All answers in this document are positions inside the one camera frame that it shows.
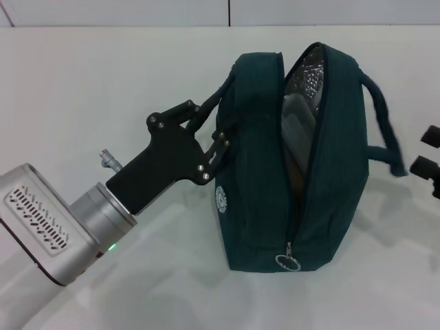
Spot clear lunch box blue rim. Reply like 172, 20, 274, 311
281, 94, 323, 162

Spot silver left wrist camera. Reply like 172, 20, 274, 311
0, 164, 102, 287

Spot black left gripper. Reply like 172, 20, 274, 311
104, 99, 232, 216

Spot dark teal insulated lunch bag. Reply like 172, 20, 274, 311
187, 41, 410, 274

